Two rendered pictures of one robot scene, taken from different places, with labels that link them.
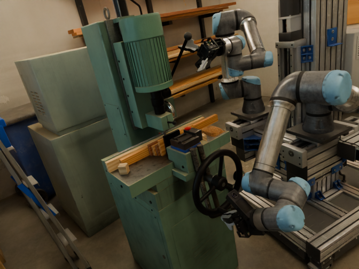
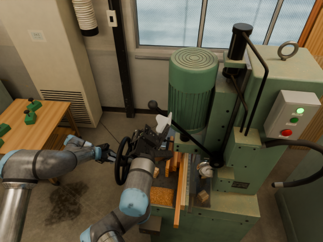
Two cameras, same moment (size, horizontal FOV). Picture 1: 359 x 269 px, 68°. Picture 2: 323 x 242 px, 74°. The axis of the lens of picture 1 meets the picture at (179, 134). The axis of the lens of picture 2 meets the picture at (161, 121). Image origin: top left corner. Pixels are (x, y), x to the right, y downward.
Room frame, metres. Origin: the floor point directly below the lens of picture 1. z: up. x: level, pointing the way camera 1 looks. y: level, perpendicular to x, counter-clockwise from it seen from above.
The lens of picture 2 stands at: (1.62, -0.50, 1.87)
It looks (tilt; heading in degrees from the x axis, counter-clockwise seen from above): 45 degrees down; 133
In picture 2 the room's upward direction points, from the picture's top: straight up
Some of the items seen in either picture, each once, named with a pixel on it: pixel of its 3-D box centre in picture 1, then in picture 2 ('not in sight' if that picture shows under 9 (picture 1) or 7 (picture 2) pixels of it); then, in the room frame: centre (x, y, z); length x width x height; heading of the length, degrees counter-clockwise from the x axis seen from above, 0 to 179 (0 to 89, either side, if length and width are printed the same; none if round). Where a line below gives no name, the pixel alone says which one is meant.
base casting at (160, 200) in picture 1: (159, 163); (201, 175); (1.33, 0.14, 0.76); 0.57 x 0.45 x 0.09; 35
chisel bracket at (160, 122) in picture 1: (160, 121); (188, 144); (1.25, 0.08, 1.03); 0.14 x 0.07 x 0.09; 35
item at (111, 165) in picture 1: (161, 141); (186, 153); (1.24, 0.10, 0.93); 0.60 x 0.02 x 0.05; 125
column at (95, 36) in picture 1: (126, 91); (251, 132); (1.47, 0.24, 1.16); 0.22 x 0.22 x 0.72; 35
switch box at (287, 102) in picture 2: not in sight; (289, 116); (1.58, 0.14, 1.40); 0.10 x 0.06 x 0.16; 35
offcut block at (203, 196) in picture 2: not in sight; (203, 196); (1.43, 0.01, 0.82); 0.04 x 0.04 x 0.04; 74
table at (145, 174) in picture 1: (179, 157); (163, 156); (1.13, 0.02, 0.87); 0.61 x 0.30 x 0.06; 125
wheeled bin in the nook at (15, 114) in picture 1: (36, 152); not in sight; (2.64, 1.51, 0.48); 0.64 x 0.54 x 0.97; 130
